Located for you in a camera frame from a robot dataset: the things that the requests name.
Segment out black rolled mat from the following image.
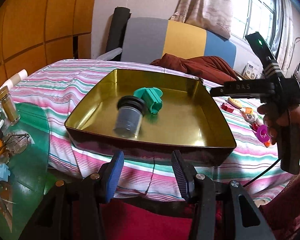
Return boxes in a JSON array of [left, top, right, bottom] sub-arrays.
[[106, 7, 130, 55]]

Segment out white tube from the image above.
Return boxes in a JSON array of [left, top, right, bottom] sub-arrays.
[[6, 69, 28, 88]]

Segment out gold metal tin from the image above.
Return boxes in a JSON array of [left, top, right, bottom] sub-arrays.
[[64, 69, 237, 167]]

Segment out window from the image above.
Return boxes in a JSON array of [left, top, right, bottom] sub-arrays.
[[230, 0, 278, 45]]

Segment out purple plastic ring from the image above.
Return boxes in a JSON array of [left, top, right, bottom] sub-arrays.
[[256, 125, 274, 141]]

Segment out glass spice jar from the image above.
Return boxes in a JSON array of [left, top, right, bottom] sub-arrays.
[[0, 86, 21, 126]]

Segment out red cloth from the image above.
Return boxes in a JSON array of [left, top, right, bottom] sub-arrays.
[[72, 200, 198, 240]]

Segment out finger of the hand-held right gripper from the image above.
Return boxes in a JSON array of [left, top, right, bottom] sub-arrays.
[[210, 81, 232, 98]]

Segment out person's right hand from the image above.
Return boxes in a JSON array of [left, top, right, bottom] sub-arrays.
[[257, 104, 300, 161]]

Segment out white cardboard box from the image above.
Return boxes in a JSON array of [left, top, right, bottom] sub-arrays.
[[245, 61, 262, 79]]

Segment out grey yellow blue headboard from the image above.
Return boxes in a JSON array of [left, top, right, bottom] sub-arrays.
[[121, 17, 245, 75]]

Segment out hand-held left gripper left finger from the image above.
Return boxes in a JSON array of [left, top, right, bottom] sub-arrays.
[[19, 150, 125, 240]]

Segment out brown quilt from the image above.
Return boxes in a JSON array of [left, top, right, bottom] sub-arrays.
[[150, 53, 240, 82]]

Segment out white bed rail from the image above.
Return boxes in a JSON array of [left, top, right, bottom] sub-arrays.
[[95, 47, 123, 61]]

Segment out person's right forearm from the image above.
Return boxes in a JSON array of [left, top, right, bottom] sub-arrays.
[[262, 160, 300, 233]]

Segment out black cable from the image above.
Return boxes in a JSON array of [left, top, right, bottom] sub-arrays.
[[244, 156, 282, 187]]

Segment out yellow oval soap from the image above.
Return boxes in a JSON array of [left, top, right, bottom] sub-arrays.
[[228, 97, 243, 109]]

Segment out grey jar with black lid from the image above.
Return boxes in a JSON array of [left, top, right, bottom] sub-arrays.
[[114, 96, 148, 138]]

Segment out green glass table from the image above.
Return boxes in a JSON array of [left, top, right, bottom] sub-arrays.
[[0, 102, 50, 240]]

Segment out green plastic part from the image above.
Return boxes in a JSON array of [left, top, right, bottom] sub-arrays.
[[133, 87, 163, 115]]

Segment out eyeglasses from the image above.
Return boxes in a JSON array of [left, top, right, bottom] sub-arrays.
[[0, 133, 30, 165]]

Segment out orange wooden wardrobe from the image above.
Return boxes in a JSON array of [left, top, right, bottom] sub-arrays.
[[0, 0, 100, 93]]

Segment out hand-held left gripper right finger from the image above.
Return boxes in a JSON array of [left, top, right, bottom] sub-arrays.
[[171, 150, 277, 240]]

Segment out sheer grey curtain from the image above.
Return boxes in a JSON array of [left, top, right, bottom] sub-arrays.
[[272, 0, 298, 70]]

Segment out blue puzzle piece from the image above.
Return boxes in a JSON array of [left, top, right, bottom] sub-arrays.
[[0, 164, 11, 182]]

